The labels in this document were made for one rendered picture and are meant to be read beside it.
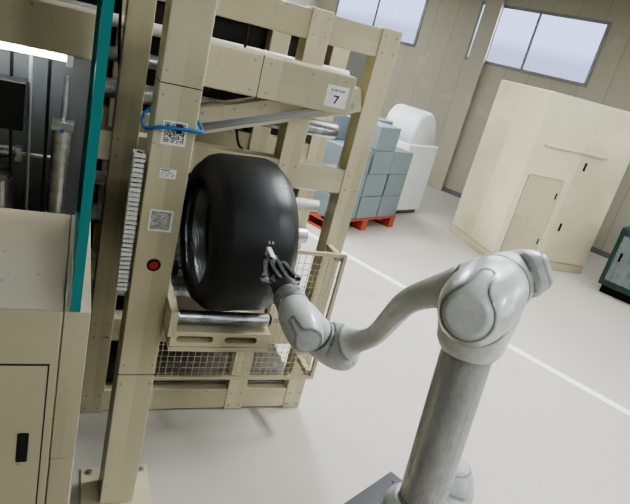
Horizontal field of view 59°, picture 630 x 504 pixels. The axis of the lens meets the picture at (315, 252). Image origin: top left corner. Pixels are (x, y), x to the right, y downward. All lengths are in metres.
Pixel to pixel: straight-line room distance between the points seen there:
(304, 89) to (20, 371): 1.39
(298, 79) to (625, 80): 7.56
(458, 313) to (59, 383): 0.82
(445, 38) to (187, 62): 9.05
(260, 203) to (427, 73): 9.04
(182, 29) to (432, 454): 1.31
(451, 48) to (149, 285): 9.04
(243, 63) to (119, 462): 1.57
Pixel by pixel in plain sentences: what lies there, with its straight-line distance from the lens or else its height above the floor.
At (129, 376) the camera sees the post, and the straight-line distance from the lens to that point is 2.18.
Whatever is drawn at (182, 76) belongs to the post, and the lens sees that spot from 1.80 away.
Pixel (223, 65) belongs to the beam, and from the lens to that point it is 2.08.
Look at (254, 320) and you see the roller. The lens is 2.05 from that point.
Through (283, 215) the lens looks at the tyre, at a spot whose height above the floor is 1.33.
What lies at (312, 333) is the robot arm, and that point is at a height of 1.20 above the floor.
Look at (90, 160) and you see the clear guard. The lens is 1.10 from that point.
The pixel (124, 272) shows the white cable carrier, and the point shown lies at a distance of 1.98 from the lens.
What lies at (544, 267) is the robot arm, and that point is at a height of 1.57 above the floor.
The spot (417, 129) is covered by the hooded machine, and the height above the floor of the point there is 1.16.
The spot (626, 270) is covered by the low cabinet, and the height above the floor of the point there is 0.36.
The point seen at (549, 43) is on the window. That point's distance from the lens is 9.79.
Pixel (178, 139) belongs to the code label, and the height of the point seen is 1.49.
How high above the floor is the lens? 1.87
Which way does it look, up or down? 20 degrees down
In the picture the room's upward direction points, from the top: 15 degrees clockwise
